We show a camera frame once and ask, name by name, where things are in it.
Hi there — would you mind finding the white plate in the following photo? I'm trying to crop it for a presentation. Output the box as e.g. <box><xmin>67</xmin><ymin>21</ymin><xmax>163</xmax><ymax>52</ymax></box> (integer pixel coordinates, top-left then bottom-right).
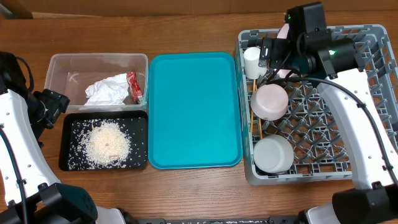
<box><xmin>276</xmin><ymin>24</ymin><xmax>290</xmax><ymax>78</ymax></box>

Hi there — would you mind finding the white cup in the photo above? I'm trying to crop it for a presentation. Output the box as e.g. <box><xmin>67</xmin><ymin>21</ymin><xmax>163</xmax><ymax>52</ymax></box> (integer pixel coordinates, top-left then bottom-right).
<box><xmin>243</xmin><ymin>47</ymin><xmax>267</xmax><ymax>80</ymax></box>

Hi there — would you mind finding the pink bowl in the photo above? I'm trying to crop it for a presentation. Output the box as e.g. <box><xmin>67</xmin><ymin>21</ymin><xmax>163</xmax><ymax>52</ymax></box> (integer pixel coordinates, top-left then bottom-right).
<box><xmin>251</xmin><ymin>84</ymin><xmax>289</xmax><ymax>121</ymax></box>

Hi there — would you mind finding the wooden chopstick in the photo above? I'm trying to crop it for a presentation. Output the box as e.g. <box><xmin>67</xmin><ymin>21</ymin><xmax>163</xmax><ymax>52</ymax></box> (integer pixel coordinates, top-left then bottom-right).
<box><xmin>250</xmin><ymin>79</ymin><xmax>256</xmax><ymax>134</ymax></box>
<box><xmin>257</xmin><ymin>118</ymin><xmax>263</xmax><ymax>140</ymax></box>

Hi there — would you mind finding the white rice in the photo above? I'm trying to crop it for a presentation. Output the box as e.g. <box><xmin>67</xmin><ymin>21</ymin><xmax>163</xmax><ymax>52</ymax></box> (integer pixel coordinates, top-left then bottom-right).
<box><xmin>67</xmin><ymin>117</ymin><xmax>147</xmax><ymax>171</ymax></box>

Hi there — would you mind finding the white napkin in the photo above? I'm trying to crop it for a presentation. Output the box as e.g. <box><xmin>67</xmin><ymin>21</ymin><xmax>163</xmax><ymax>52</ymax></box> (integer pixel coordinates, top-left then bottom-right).
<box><xmin>85</xmin><ymin>73</ymin><xmax>129</xmax><ymax>106</ymax></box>

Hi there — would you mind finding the red sauce packet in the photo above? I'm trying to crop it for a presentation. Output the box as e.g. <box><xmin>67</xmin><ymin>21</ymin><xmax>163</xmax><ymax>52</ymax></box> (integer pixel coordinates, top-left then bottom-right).
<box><xmin>127</xmin><ymin>72</ymin><xmax>144</xmax><ymax>104</ymax></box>

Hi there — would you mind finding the grey bowl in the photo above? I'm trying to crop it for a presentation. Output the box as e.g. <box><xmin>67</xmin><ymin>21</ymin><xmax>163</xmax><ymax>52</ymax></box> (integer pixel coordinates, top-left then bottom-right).
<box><xmin>253</xmin><ymin>134</ymin><xmax>294</xmax><ymax>174</ymax></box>

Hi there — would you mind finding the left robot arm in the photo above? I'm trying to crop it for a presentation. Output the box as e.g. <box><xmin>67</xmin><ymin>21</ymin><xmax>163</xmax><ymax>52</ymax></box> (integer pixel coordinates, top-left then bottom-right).
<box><xmin>1</xmin><ymin>52</ymin><xmax>132</xmax><ymax>223</ymax></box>

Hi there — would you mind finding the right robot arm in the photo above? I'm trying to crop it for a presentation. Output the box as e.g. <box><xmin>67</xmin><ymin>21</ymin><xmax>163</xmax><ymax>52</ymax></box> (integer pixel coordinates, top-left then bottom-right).
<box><xmin>260</xmin><ymin>2</ymin><xmax>397</xmax><ymax>223</ymax></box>

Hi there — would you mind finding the grey dishwasher rack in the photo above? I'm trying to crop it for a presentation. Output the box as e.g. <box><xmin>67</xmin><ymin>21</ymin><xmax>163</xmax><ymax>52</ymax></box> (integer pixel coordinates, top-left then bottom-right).
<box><xmin>234</xmin><ymin>24</ymin><xmax>397</xmax><ymax>185</ymax></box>

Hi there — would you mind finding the clear plastic bin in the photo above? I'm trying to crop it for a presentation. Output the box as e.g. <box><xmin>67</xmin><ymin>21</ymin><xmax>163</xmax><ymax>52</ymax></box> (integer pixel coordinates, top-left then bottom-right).
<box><xmin>44</xmin><ymin>53</ymin><xmax>149</xmax><ymax>113</ymax></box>

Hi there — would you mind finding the black tray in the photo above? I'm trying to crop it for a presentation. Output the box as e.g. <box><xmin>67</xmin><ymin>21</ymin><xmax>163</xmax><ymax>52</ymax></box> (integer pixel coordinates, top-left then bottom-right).
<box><xmin>58</xmin><ymin>110</ymin><xmax>148</xmax><ymax>171</ymax></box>

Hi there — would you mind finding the teal serving tray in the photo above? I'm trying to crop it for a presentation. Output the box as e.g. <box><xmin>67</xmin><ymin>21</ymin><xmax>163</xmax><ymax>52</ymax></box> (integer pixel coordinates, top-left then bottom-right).
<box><xmin>148</xmin><ymin>52</ymin><xmax>243</xmax><ymax>170</ymax></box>

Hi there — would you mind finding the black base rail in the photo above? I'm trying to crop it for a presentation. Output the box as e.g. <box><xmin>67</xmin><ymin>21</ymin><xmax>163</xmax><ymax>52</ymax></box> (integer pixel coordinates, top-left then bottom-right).
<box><xmin>136</xmin><ymin>215</ymin><xmax>305</xmax><ymax>224</ymax></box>

